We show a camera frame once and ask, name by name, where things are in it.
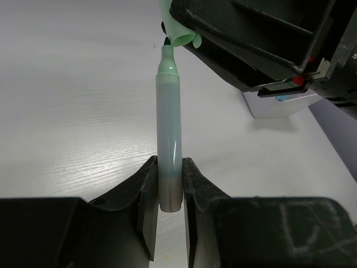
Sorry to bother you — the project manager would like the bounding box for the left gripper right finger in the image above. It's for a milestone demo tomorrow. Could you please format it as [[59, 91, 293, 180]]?
[[182, 158, 356, 267]]

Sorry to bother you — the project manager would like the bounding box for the green highlighter marker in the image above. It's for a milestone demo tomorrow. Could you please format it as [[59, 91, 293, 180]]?
[[156, 1, 202, 212]]

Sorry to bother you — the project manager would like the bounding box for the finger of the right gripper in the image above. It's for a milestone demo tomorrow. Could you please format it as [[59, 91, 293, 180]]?
[[160, 22, 268, 92]]

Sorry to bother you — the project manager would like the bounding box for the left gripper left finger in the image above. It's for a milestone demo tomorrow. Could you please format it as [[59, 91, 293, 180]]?
[[1, 156, 158, 267]]

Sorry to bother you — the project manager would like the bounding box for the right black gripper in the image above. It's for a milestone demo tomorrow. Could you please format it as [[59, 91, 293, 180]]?
[[170, 1, 356, 117]]

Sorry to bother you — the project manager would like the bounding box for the white compartment organizer box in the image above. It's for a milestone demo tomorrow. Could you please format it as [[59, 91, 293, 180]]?
[[243, 90, 322, 119]]

